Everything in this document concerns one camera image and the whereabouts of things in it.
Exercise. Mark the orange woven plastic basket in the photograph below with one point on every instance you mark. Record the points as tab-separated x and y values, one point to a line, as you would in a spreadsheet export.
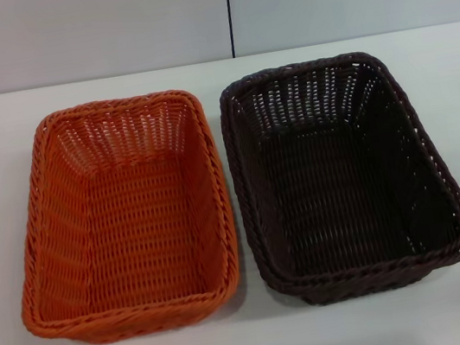
144	238

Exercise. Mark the dark brown woven basket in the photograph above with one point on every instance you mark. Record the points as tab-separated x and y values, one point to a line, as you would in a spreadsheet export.
338	190

